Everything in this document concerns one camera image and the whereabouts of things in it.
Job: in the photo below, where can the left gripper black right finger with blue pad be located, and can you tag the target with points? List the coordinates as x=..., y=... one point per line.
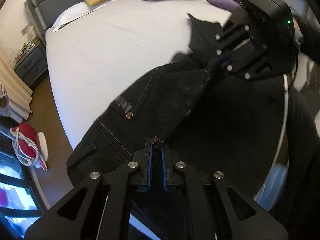
x=216, y=207

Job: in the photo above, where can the black denim pants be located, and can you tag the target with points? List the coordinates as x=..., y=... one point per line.
x=215, y=121

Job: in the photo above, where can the beige curtain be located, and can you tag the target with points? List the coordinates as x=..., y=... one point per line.
x=19, y=94

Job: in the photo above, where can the purple cushion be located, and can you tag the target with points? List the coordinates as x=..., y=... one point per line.
x=229, y=5

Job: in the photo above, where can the dark grey nightstand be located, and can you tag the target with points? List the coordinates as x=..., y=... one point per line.
x=32, y=64

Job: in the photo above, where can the white pillow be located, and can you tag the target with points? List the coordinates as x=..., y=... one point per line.
x=73, y=13

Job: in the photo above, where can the white bed mattress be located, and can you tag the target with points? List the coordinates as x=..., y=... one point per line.
x=95, y=58

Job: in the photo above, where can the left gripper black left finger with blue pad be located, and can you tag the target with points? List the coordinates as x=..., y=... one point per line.
x=97, y=208

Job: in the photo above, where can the red and white shoe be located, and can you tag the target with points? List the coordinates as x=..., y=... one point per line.
x=29, y=146

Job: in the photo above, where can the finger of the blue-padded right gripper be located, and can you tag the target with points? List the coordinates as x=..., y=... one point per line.
x=217, y=63

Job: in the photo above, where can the black framed glass door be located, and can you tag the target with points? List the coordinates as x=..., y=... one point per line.
x=21, y=203

